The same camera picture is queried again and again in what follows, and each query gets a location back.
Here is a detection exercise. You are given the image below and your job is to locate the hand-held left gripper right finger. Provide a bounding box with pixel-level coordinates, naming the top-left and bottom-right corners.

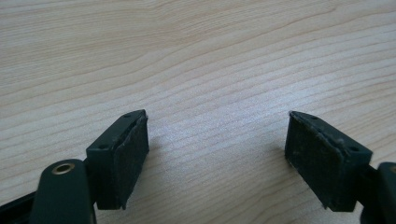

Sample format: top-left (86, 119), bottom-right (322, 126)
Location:
top-left (284, 110), bottom-right (374, 214)

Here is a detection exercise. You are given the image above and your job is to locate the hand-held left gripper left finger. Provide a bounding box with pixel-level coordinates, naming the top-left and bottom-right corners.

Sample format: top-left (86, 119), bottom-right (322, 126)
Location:
top-left (85, 108), bottom-right (150, 211)

